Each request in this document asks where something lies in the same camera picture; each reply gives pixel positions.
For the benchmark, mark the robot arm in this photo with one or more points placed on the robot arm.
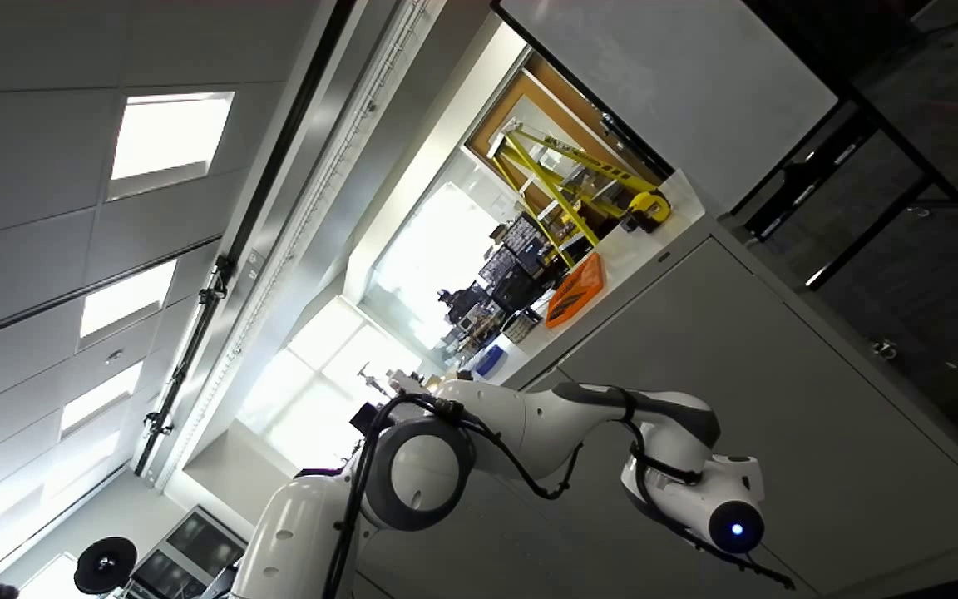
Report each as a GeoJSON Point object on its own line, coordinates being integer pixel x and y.
{"type": "Point", "coordinates": [545, 420]}

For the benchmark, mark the grey metal cabinet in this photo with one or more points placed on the grey metal cabinet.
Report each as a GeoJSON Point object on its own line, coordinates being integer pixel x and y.
{"type": "Point", "coordinates": [812, 391]}

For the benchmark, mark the grey cabinet door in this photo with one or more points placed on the grey cabinet door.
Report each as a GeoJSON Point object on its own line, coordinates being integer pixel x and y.
{"type": "Point", "coordinates": [820, 433]}

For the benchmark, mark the glass door cabinet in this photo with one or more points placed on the glass door cabinet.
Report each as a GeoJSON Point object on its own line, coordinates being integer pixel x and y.
{"type": "Point", "coordinates": [188, 553]}

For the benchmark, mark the stack of dark storage bins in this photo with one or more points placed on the stack of dark storage bins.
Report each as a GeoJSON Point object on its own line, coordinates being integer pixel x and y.
{"type": "Point", "coordinates": [516, 266]}

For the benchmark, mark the window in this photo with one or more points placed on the window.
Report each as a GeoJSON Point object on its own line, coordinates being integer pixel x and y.
{"type": "Point", "coordinates": [321, 391]}
{"type": "Point", "coordinates": [437, 258]}

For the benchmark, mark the blue container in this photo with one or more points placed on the blue container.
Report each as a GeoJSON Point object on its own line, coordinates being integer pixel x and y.
{"type": "Point", "coordinates": [489, 360]}

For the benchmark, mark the orange plastic box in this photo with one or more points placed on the orange plastic box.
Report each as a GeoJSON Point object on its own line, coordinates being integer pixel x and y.
{"type": "Point", "coordinates": [576, 291]}

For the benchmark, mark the yellow tripod stand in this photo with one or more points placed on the yellow tripod stand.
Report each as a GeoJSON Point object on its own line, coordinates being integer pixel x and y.
{"type": "Point", "coordinates": [558, 187]}

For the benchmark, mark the yellow black tool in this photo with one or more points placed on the yellow black tool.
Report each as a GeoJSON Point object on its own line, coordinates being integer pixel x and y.
{"type": "Point", "coordinates": [651, 208]}

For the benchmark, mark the cork board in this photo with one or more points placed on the cork board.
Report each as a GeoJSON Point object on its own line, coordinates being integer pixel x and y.
{"type": "Point", "coordinates": [520, 104]}

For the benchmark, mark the ceiling light panel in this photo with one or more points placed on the ceiling light panel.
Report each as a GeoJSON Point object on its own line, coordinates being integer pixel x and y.
{"type": "Point", "coordinates": [125, 299]}
{"type": "Point", "coordinates": [167, 137]}
{"type": "Point", "coordinates": [101, 399]}

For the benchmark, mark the black ceiling rail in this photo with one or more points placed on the black ceiling rail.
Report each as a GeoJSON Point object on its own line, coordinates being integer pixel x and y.
{"type": "Point", "coordinates": [188, 358]}

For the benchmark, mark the black table frame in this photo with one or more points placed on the black table frame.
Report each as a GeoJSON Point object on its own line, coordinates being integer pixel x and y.
{"type": "Point", "coordinates": [845, 158]}

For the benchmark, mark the black round mount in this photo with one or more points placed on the black round mount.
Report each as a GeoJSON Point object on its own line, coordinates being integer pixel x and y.
{"type": "Point", "coordinates": [105, 566]}

